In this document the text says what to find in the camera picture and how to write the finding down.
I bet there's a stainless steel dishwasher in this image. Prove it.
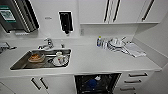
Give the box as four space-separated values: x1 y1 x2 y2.
73 72 123 94

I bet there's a blue label bottle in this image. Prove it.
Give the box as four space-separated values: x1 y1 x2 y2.
96 35 103 48

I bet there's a small white bottle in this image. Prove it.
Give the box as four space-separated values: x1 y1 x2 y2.
101 39 108 49

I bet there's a small clear soap bottle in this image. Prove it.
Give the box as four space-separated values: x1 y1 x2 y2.
60 41 66 49

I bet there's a white mug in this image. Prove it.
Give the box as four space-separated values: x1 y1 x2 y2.
52 51 70 67

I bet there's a chrome faucet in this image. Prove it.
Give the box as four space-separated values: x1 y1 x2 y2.
37 37 54 50

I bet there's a stainless steel sink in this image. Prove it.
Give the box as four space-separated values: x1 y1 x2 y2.
9 48 73 71

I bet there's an orange bowl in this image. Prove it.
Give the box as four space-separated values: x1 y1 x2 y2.
27 53 46 64

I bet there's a white two-door base cabinet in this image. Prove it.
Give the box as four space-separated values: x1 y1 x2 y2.
0 74 77 94

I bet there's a white drawer stack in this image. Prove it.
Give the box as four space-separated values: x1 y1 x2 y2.
114 69 156 94

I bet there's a steel paper towel dispenser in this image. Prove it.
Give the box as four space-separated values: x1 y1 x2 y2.
0 0 41 34

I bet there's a white wall outlet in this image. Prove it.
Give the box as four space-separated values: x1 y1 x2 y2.
79 28 85 37

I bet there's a black wall soap dispenser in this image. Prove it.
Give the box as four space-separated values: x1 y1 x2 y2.
58 11 74 36

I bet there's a small wall label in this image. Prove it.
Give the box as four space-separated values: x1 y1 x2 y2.
44 16 53 21

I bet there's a white wall cabinet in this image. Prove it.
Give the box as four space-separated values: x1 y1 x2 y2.
78 0 164 25

